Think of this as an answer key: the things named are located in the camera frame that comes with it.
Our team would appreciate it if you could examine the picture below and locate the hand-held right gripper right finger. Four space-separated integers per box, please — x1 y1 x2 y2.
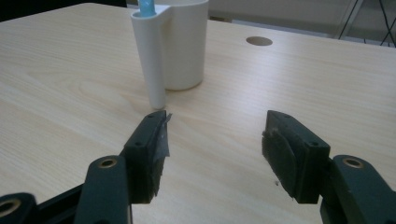
261 109 332 205

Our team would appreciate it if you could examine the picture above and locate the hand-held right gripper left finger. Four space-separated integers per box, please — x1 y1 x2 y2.
119 109 173 205

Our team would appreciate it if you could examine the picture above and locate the white cup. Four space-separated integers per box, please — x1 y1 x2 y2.
130 0 210 110

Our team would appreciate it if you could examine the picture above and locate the light blue toothbrush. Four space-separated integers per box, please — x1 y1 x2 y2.
137 0 157 19

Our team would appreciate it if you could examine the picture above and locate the bundle of black cables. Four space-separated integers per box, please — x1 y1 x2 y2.
337 0 396 49

